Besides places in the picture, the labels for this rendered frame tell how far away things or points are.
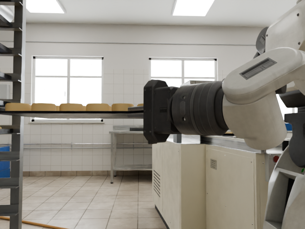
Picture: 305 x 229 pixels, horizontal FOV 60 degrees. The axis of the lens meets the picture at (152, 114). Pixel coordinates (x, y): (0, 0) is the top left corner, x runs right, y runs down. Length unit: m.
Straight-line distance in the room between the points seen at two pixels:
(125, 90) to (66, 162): 1.82
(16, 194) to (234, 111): 0.84
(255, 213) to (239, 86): 1.16
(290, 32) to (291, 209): 0.49
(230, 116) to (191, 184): 1.66
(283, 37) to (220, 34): 4.92
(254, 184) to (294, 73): 1.11
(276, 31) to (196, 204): 1.47
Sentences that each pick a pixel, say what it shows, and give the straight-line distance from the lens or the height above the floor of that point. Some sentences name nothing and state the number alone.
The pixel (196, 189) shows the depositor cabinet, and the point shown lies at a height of 0.50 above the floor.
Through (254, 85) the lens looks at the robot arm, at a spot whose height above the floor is 1.03.
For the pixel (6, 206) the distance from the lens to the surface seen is 1.07.
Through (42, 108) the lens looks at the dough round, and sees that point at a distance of 0.60.
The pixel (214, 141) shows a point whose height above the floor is 0.86.
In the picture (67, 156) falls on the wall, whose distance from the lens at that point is 5.46.
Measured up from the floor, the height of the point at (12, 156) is 0.87.
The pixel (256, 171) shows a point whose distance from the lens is 1.43.
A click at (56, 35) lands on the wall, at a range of 5.78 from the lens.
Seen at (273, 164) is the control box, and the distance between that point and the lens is 1.43.
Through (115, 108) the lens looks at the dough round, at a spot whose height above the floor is 1.01.
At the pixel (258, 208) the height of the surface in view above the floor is 0.57.
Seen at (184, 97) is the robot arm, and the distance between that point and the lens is 0.43.
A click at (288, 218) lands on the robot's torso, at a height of 0.72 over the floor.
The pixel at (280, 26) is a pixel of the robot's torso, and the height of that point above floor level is 1.27.
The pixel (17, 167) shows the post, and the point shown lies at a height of 0.83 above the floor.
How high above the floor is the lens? 0.97
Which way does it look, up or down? 2 degrees up
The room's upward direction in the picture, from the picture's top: straight up
